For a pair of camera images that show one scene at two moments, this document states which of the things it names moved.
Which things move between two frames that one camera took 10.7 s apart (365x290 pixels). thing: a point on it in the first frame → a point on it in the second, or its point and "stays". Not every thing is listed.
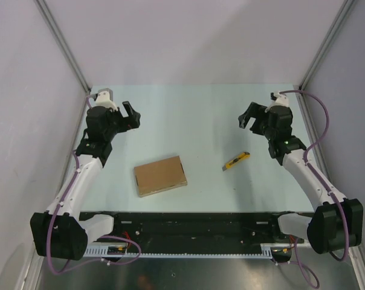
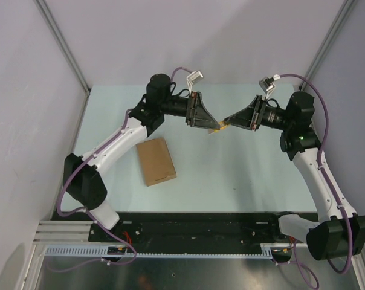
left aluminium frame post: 46,14 stays
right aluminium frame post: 302,101 stays
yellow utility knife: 236,160 → 222,125
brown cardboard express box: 160,176 → 156,161
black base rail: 194,229 stays
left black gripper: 127,122 → 198,116
